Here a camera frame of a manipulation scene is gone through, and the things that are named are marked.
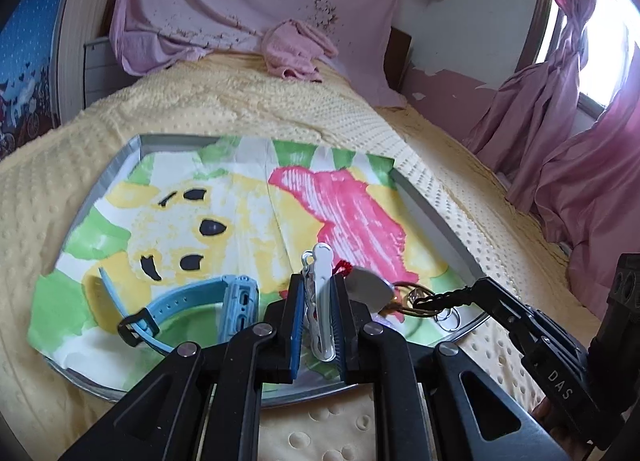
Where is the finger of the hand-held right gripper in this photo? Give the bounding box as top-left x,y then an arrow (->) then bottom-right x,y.
487,308 -> 541,359
470,277 -> 543,329

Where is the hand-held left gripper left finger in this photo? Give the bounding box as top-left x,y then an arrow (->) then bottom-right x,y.
57,273 -> 307,461

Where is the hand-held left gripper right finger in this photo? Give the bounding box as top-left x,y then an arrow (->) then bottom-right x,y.
327,273 -> 573,461

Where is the white hair claw clip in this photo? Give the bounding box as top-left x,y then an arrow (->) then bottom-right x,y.
301,242 -> 392,362

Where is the brown bangle with green bead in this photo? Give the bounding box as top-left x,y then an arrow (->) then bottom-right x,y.
380,282 -> 431,319

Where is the grey shallow tray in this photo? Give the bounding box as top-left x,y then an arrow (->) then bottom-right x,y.
42,134 -> 490,408

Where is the blue wrist watch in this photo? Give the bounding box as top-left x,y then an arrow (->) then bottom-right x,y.
97,266 -> 262,357

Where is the person's right hand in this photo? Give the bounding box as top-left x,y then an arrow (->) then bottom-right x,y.
531,397 -> 568,439

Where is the colourful painted paper sheet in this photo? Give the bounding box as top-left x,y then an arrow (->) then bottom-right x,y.
27,136 -> 451,384

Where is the pale pink curtain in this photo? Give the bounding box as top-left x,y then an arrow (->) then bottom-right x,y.
462,0 -> 601,204

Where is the brown wooden headboard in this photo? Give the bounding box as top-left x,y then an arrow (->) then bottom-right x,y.
382,27 -> 414,93

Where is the window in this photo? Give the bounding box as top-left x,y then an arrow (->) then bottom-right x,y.
520,0 -> 632,119

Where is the pink towel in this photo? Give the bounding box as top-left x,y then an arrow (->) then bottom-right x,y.
260,20 -> 339,83

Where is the grey drawer cabinet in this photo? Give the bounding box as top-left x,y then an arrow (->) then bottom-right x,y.
82,36 -> 123,108

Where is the blue printed wardrobe cloth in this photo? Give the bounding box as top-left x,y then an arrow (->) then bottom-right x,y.
0,0 -> 93,162

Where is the wooden wardrobe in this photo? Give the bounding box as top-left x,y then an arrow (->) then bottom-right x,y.
50,0 -> 132,127

